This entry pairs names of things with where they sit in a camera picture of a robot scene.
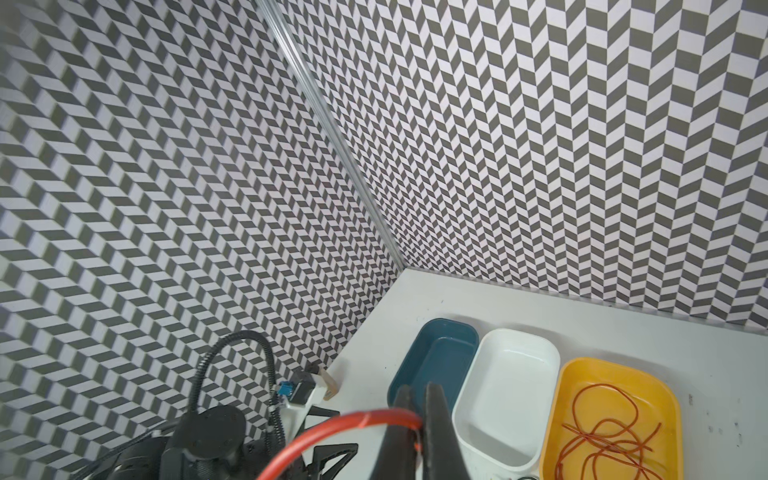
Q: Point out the white tray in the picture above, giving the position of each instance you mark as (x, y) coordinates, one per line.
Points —
(502, 411)

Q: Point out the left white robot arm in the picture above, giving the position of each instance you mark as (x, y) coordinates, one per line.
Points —
(213, 443)

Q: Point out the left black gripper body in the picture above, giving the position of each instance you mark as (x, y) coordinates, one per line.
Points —
(327, 461)

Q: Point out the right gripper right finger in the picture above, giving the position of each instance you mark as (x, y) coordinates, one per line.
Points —
(442, 457)

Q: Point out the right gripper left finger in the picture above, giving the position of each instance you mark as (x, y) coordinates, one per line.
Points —
(397, 457)

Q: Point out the left spice jar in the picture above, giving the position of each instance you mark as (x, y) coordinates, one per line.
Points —
(325, 386)

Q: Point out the yellow tray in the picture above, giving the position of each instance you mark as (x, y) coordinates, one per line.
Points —
(609, 421)

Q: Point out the dark teal tray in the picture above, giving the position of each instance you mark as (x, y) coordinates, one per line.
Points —
(441, 353)

